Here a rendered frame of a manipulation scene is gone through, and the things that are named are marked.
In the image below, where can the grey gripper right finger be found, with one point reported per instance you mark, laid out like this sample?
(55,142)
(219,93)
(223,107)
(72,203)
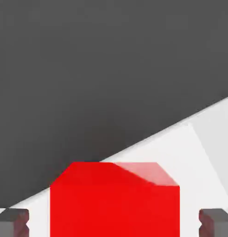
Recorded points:
(217,223)

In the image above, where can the small red cube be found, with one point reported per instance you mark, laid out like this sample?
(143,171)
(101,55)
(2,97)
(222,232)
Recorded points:
(114,203)

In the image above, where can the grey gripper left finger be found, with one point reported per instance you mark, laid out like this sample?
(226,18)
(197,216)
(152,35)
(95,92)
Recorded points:
(8,223)

